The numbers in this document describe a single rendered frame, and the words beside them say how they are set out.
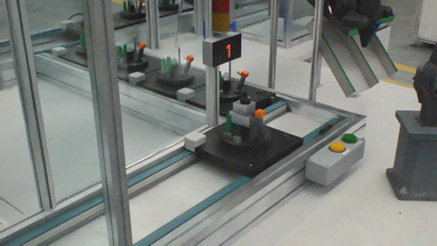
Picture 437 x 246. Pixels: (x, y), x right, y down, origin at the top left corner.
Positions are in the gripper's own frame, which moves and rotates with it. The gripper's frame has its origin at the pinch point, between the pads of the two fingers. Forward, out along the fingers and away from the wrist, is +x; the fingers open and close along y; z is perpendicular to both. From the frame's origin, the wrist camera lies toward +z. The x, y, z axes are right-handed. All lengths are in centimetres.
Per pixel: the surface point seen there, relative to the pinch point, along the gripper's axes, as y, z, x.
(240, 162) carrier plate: 38.2, 12.4, 28.1
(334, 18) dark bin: -16.2, 18.4, 1.7
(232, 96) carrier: 8.4, 39.4, 26.4
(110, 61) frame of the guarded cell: 87, -2, -16
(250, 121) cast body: 29.4, 16.1, 20.8
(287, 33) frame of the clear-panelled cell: -80, 78, 32
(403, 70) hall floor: -328, 110, 127
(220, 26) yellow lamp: 26.0, 29.9, -2.0
